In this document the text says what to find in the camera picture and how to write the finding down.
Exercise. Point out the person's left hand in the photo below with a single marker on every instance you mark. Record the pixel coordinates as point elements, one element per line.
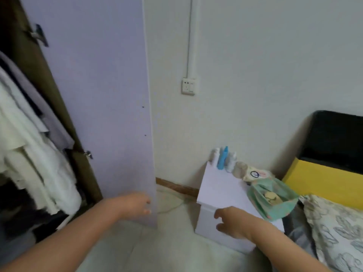
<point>136,205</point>

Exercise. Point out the person's right hand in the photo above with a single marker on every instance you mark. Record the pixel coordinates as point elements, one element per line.
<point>238,223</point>

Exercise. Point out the lilac wardrobe door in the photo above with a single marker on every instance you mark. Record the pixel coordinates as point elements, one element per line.
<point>107,96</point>

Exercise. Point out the row of clothes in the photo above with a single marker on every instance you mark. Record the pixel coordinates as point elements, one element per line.
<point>28,152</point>

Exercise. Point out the person's left forearm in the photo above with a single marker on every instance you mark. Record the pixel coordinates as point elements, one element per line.
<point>56,246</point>

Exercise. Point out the person's right forearm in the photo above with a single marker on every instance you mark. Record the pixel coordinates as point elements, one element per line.
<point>283,249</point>

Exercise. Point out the white nightstand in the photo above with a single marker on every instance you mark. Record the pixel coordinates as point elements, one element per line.
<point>221,192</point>

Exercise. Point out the pale green plastic bag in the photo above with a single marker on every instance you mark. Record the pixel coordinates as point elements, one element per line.
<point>272,201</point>

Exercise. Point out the white printed pouch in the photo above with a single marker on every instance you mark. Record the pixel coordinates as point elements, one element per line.
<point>256,174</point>

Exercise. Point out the clear glass jar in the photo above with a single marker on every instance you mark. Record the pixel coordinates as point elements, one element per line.
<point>240,169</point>

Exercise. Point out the grey bed sheet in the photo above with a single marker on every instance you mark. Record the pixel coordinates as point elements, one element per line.
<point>299,229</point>

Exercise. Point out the clear plastic bottle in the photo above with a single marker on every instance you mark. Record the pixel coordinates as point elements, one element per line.
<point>232,162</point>

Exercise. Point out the blue plastic bottle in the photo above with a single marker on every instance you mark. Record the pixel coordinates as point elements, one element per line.
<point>222,158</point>

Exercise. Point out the white plastic bottle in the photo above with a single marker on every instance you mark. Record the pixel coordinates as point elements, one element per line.
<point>215,157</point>

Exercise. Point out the black white printed pillow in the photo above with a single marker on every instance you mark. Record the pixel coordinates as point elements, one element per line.
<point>337,232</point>

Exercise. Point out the yellow black bed headboard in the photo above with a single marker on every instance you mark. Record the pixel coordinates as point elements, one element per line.
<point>326,172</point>

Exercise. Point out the white wall socket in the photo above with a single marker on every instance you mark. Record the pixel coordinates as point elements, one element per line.
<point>189,86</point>

